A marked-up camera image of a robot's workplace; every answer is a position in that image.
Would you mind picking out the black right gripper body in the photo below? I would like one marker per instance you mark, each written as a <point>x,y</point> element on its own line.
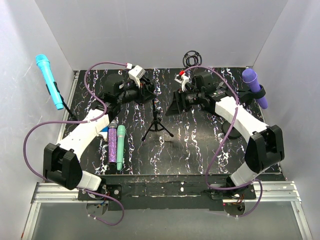
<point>188,99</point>

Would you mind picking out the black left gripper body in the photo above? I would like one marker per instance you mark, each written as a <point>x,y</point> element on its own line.
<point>142,93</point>

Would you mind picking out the black slim tripod stand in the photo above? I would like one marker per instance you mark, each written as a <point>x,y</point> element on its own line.
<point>156,125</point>

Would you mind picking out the black shock mount tripod stand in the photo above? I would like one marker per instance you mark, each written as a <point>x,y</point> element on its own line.
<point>192,58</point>

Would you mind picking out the mint green toy microphone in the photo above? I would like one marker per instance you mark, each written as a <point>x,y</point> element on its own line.
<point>121,134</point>

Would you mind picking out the purple glitter microphone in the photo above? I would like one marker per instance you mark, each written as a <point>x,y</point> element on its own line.
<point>112,142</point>

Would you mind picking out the purple toy microphone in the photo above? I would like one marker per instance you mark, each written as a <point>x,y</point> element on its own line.
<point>250,77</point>

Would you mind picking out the black round base stand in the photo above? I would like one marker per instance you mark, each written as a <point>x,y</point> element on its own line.
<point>234,134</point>
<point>72,116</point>

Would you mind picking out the cyan toy microphone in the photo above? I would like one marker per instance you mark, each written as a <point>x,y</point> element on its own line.
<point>44,65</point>

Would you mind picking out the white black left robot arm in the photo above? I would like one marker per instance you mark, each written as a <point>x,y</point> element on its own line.
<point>61,161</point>

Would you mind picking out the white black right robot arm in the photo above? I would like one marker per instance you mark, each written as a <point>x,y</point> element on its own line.
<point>265,144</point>

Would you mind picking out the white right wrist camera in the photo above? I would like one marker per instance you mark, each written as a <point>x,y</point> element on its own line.
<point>182,79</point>

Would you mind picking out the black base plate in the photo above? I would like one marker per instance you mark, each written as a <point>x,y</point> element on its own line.
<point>159,192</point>

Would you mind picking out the aluminium rail frame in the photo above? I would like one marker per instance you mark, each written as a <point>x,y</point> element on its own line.
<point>57,214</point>

